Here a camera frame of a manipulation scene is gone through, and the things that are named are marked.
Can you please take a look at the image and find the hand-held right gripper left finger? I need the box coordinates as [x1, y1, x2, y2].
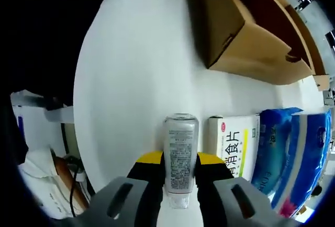
[88, 151, 165, 227]

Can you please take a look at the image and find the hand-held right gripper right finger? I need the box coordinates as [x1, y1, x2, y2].
[195, 151, 289, 227]

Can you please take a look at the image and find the white spray bottle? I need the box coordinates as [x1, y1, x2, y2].
[162, 112, 200, 209]

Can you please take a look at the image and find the brown cardboard shoe box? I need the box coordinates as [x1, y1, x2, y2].
[186, 0, 331, 92]

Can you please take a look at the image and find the black cable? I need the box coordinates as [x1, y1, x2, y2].
[68, 162, 85, 218]

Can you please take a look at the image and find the blue tissue pack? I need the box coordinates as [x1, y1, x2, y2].
[270, 108, 333, 219]

